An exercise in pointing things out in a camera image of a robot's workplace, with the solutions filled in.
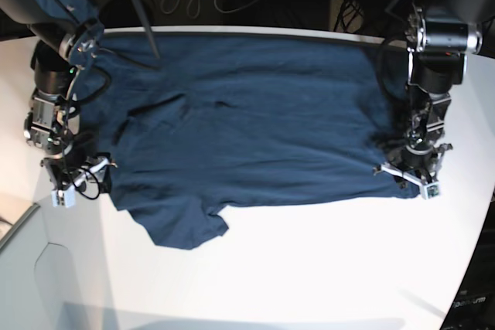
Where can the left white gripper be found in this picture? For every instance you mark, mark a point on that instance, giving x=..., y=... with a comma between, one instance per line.
x=415, y=166

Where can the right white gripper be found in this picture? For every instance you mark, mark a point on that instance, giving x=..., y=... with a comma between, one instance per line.
x=91, y=178

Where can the dark blue t-shirt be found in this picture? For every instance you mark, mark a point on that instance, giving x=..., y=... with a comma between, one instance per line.
x=226, y=120

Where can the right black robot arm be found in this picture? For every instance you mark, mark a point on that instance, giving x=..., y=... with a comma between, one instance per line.
x=65, y=79

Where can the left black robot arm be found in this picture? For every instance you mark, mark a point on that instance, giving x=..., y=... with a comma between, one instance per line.
x=439, y=35

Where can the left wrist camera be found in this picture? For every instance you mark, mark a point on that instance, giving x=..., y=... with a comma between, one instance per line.
x=430, y=190

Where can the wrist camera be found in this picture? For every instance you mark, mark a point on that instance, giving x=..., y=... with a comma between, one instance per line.
x=430, y=190
x=63, y=198

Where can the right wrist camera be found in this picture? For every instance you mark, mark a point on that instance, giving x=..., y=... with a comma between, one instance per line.
x=63, y=198

